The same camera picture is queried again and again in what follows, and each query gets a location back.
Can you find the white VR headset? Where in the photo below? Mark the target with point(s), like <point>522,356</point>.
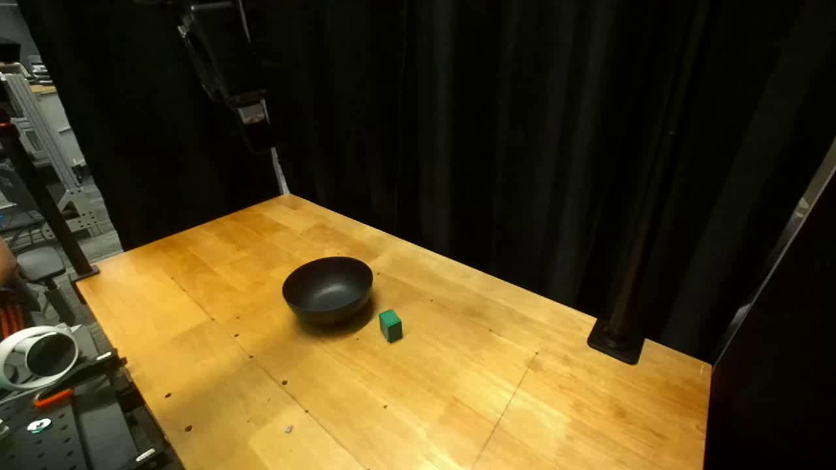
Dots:
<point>35,356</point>

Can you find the black perforated cart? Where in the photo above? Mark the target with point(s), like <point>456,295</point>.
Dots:
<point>68,427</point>

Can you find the black side panel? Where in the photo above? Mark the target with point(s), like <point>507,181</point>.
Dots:
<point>773,347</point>

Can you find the black bowl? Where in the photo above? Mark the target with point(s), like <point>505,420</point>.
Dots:
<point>328,287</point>

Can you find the green block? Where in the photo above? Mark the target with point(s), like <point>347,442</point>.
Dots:
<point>390,324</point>

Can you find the black curtain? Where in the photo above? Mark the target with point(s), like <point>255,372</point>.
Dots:
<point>487,132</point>

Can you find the black stand post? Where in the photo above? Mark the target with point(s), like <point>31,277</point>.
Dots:
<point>627,287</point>

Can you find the white rod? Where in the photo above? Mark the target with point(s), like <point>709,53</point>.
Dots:
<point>278,170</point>

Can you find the black tripod leg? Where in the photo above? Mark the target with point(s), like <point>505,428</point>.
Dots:
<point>46,210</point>

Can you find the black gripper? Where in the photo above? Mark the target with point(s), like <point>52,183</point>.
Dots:
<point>227,60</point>

